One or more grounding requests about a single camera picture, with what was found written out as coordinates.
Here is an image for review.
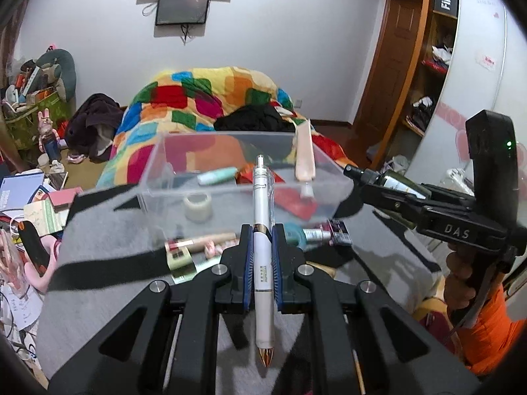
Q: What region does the wooden door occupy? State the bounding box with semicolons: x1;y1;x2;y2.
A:
352;0;429;161

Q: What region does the black orange tool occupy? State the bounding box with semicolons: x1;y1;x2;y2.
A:
18;220;50;276

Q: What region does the white wardrobe sliding door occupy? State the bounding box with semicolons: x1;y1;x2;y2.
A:
405;0;527;198

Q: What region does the pink transparent pouch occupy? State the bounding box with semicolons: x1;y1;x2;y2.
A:
0;230;29;297

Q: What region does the pink cosmetic tube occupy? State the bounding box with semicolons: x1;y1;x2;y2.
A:
181;232;238;251

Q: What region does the small wall monitor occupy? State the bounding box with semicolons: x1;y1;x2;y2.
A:
155;0;211;26

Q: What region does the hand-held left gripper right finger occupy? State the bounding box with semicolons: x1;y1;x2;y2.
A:
273;223;481;395

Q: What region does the green white booklet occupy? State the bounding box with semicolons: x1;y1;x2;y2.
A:
22;199;67;235

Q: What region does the colourful patchwork quilt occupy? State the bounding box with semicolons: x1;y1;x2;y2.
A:
97;66;359;188

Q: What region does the red packet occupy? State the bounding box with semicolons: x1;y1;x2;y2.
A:
236;164;326;221

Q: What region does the pink plush toy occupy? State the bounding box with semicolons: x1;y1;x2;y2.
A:
25;234;62;293

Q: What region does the rabbit figurine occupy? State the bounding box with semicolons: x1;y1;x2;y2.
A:
38;109;62;161

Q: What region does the dark bottle with black cap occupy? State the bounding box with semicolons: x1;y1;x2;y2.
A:
343;164;433;198

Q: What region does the black garment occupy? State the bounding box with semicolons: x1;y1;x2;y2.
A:
214;104;296;133

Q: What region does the grey green neck pillow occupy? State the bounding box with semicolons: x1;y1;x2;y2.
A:
35;48;77;101

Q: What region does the white tape roll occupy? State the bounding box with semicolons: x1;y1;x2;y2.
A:
184;193;213;222

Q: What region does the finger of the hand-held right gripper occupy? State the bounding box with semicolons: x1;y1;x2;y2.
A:
420;183;476;211
359;182;429;232

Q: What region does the person's right hand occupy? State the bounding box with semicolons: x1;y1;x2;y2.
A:
442;251;472;312

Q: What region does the clear plastic box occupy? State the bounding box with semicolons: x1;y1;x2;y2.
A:
138;130;355;256

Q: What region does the wooden shelf unit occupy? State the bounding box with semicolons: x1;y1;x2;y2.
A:
401;0;459;141

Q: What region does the mint green tube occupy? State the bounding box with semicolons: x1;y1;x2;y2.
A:
197;167;238;185

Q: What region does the dark maroon clothes pile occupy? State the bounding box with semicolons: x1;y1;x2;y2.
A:
65;93;124;163

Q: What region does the peach cosmetic tube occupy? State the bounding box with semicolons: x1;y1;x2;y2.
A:
294;118;317;198

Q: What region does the grey black patterned blanket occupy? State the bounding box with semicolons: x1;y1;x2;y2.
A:
35;173;443;379

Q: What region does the dark purple small box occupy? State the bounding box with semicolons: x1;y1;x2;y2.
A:
327;219;352;248

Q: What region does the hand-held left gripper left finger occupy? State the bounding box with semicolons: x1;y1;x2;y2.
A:
47;224;254;395

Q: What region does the brown curtain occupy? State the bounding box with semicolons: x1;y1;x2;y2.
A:
0;4;25;165

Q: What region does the white pen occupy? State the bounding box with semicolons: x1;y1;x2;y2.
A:
252;154;276;367

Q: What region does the green storage box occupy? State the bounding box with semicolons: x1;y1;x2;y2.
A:
4;91;71;151

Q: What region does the blue booklet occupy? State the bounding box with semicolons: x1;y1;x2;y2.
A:
0;173;45;212

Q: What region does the teal capped cosmetic bottle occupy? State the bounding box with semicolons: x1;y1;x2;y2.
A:
284;222;334;250

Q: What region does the pink book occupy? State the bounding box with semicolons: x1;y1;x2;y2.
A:
48;187;83;208

